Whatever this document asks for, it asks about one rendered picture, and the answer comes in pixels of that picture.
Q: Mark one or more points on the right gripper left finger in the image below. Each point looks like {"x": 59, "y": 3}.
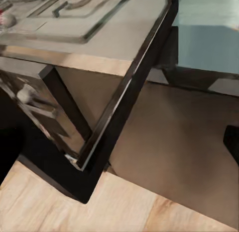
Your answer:
{"x": 12, "y": 141}

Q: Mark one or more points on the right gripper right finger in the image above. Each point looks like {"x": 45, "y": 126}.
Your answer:
{"x": 231, "y": 141}

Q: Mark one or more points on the microwave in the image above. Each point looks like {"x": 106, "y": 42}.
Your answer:
{"x": 71, "y": 72}

